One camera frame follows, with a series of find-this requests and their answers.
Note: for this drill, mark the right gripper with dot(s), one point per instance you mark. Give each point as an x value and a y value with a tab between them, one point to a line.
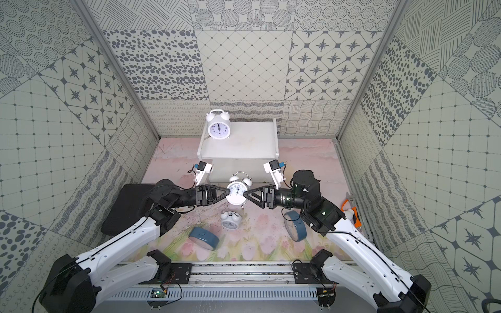
268	196

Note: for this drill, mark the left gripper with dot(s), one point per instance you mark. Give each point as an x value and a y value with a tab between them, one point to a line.
201	195

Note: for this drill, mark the white twin-bell alarm clock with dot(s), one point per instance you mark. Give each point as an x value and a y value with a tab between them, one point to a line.
230	220
218	124
240	182

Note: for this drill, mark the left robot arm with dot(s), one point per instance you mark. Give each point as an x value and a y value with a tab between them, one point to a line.
79	284

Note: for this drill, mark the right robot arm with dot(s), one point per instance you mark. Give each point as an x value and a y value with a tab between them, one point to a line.
379	281

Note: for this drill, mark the blue round alarm clock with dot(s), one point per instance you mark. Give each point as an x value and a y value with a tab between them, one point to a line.
204	238
295	226

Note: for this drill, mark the white two-tier shelf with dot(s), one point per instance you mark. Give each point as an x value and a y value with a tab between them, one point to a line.
249	146

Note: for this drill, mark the black pad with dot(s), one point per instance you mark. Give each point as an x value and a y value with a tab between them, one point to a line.
129	207

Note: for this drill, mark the orange white tool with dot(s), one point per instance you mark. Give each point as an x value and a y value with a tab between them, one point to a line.
350	212

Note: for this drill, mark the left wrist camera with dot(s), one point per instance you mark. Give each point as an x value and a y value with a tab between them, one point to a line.
201	172

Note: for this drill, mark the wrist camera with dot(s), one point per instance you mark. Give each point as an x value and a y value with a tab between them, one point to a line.
275	169
201	172

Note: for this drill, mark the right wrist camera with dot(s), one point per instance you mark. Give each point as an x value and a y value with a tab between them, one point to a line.
275	169

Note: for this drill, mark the aluminium mounting rail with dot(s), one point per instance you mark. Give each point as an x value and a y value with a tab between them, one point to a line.
236	269

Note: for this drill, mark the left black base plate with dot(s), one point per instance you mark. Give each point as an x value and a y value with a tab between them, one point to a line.
175	273

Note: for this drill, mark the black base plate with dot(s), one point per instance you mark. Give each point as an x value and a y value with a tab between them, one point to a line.
175	273
306	273

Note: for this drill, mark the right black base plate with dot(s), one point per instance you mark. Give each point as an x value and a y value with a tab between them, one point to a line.
306	273

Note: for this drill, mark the perforated cable duct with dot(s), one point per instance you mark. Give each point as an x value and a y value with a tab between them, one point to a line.
302	293

